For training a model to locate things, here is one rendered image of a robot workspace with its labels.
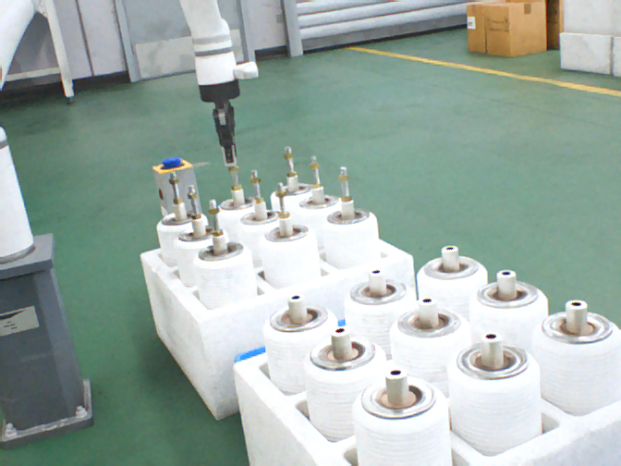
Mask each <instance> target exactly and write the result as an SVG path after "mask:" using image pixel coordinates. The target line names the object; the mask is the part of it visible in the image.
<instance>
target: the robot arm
mask: <svg viewBox="0 0 621 466"><path fill-rule="evenodd" d="M41 1H42V0H0V91H1V89H2V87H3V85H4V82H5V79H6V75H7V72H8V70H9V67H10V64H11V62H12V59H13V56H14V53H15V51H16V49H17V46H18V43H19V41H20V39H21V37H22V35H23V33H24V31H25V30H26V28H27V26H28V25H29V23H30V21H31V19H32V18H33V16H34V14H35V12H36V10H37V8H38V7H39V4H40V3H41ZM219 1H220V0H179V4H180V6H181V9H182V11H183V14H184V17H185V20H186V22H187V24H188V26H189V30H190V34H192V41H193V47H194V53H195V60H196V72H197V78H198V83H199V88H200V94H201V100H202V101H204V102H206V103H210V102H214V103H215V108H214V109H213V119H214V121H215V128H216V133H217V135H218V137H219V144H220V146H221V147H222V150H223V156H224V161H225V166H235V165H236V163H237V161H236V156H237V149H236V144H235V138H233V137H235V119H234V114H235V113H234V106H231V103H230V101H229V102H228V100H230V99H235V98H237V97H239V95H240V88H239V83H238V79H243V80H247V79H254V78H257V77H258V73H257V68H256V65H255V64H254V63H252V62H250V63H247V64H243V65H240V66H236V61H235V58H234V55H233V50H232V43H231V38H230V31H229V28H228V25H227V23H226V21H225V20H223V19H222V18H221V16H220V12H219V8H218V5H217V3H218V2H219ZM34 249H35V248H34V244H33V240H32V234H31V233H30V226H29V222H28V218H27V216H26V212H25V208H24V204H23V200H22V197H21V193H20V189H19V185H18V180H17V176H16V172H15V168H14V165H13V162H12V158H11V154H10V151H9V147H8V145H7V140H6V134H5V132H4V131H3V129H2V128H1V127H0V264H5V263H9V262H12V261H15V260H17V259H20V258H22V257H25V256H27V255H29V254H30V253H32V252H33V251H34Z"/></svg>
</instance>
